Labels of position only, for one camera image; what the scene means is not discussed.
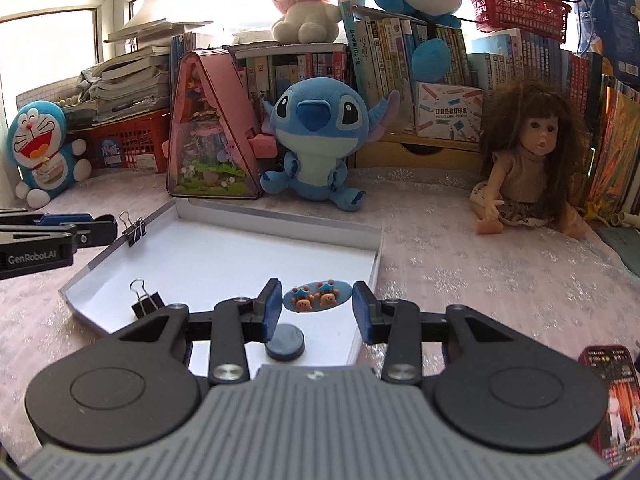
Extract blue oval card bear clips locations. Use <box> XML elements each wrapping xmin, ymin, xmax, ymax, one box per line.
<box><xmin>282</xmin><ymin>278</ymin><xmax>352</xmax><ymax>313</ymax></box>

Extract blue alien plush toy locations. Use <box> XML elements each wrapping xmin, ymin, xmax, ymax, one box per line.
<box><xmin>258</xmin><ymin>77</ymin><xmax>401</xmax><ymax>212</ymax></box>

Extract red plastic basket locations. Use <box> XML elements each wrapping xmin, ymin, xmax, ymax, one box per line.
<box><xmin>466</xmin><ymin>0</ymin><xmax>572</xmax><ymax>44</ymax></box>

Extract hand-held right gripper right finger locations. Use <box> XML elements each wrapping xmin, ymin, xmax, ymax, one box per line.
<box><xmin>351</xmin><ymin>281</ymin><xmax>531</xmax><ymax>386</ymax></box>

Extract beige bead string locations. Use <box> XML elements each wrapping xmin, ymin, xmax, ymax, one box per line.
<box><xmin>54</xmin><ymin>92</ymin><xmax>87</xmax><ymax>111</ymax></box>

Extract black round cap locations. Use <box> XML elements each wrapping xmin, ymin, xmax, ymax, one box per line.
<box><xmin>264</xmin><ymin>325</ymin><xmax>304</xmax><ymax>361</ymax></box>

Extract wooden drawer box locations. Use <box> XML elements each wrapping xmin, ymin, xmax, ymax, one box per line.
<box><xmin>355</xmin><ymin>132</ymin><xmax>483</xmax><ymax>171</ymax></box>

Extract pink triangular diorama house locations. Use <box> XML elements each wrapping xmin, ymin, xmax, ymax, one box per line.
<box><xmin>161</xmin><ymin>50</ymin><xmax>278</xmax><ymax>201</ymax></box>

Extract black binder clip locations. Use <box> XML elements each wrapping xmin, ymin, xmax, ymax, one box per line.
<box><xmin>129</xmin><ymin>279</ymin><xmax>166</xmax><ymax>318</ymax></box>
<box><xmin>118</xmin><ymin>211</ymin><xmax>148</xmax><ymax>248</ymax></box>

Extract pink lace tablecloth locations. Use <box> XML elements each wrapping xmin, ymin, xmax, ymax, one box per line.
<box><xmin>0</xmin><ymin>165</ymin><xmax>640</xmax><ymax>461</ymax></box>

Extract stack of papers and booklets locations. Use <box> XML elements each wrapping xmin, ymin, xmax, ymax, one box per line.
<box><xmin>65</xmin><ymin>17</ymin><xmax>216</xmax><ymax>126</ymax></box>

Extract white printed cardboard box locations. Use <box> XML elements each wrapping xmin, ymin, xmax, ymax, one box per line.
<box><xmin>412</xmin><ymin>81</ymin><xmax>485</xmax><ymax>138</ymax></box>

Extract white shallow cardboard box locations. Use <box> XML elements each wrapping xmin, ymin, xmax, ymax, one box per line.
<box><xmin>58</xmin><ymin>196</ymin><xmax>385</xmax><ymax>365</ymax></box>

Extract colourful leaning picture books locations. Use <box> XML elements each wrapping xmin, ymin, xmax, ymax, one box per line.
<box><xmin>582</xmin><ymin>74</ymin><xmax>640</xmax><ymax>216</ymax></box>

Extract blue printed box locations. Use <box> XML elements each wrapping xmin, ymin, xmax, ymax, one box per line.
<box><xmin>575</xmin><ymin>0</ymin><xmax>640</xmax><ymax>81</ymax></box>

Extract pink bunny plush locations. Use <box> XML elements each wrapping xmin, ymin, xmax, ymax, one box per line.
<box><xmin>265</xmin><ymin>0</ymin><xmax>346</xmax><ymax>44</ymax></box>

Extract red plastic crate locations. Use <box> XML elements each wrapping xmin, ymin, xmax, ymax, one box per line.
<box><xmin>67</xmin><ymin>109</ymin><xmax>173</xmax><ymax>173</ymax></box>

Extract red printed card pack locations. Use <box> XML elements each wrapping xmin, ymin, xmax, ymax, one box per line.
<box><xmin>577</xmin><ymin>345</ymin><xmax>640</xmax><ymax>466</ymax></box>

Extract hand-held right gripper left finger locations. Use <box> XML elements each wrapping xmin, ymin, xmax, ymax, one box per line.
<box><xmin>107</xmin><ymin>279</ymin><xmax>283</xmax><ymax>386</ymax></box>

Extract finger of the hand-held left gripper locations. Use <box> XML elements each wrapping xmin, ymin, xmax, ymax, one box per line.
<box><xmin>0</xmin><ymin>208</ymin><xmax>99</xmax><ymax>227</ymax></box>
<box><xmin>0</xmin><ymin>214</ymin><xmax>119</xmax><ymax>251</ymax></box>

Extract row of shelved books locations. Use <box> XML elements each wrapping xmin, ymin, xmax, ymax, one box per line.
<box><xmin>170</xmin><ymin>5</ymin><xmax>608</xmax><ymax>131</ymax></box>

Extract brown haired baby doll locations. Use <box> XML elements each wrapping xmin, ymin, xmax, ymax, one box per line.
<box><xmin>470</xmin><ymin>80</ymin><xmax>598</xmax><ymax>238</ymax></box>

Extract blue robot cat plush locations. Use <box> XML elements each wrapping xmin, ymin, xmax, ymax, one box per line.
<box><xmin>6</xmin><ymin>100</ymin><xmax>93</xmax><ymax>209</ymax></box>

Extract grey green cloth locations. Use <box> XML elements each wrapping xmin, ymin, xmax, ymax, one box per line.
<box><xmin>595</xmin><ymin>225</ymin><xmax>640</xmax><ymax>281</ymax></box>

